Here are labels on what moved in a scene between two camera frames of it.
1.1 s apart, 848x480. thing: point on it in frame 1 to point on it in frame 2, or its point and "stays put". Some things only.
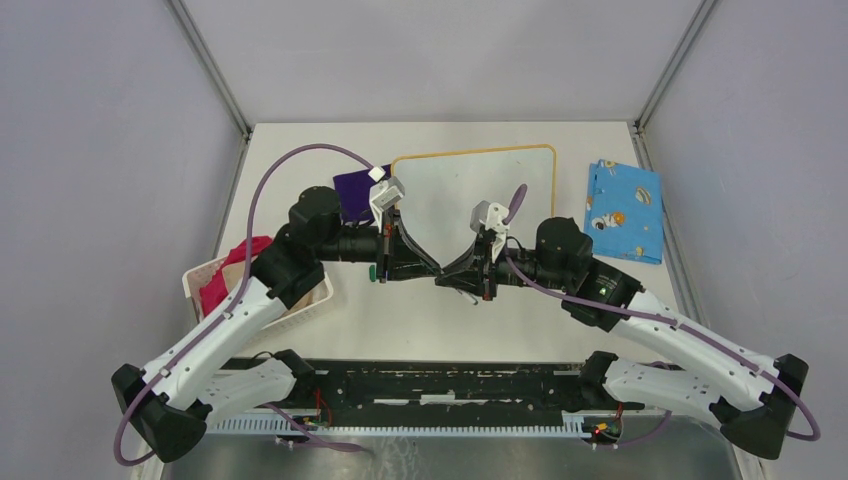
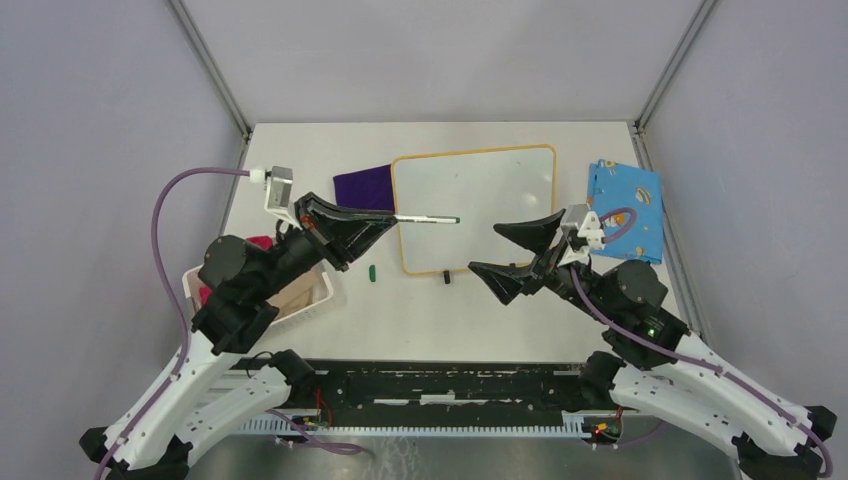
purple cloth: x=354 y=190 stays put
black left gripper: x=400 y=254 to x=348 y=240
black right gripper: x=475 y=271 to x=505 y=280
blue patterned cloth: x=623 y=212 stays put
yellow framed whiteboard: x=440 y=190 stays put
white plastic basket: x=193 y=281 stays put
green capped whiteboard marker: x=469 y=296 to x=426 y=219
